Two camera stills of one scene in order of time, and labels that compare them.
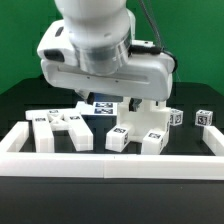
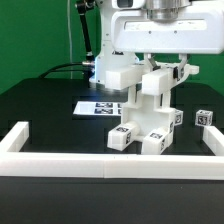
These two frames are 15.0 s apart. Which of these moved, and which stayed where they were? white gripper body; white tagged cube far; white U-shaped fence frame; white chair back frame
Moved: white gripper body; white chair back frame
Stayed: white U-shaped fence frame; white tagged cube far
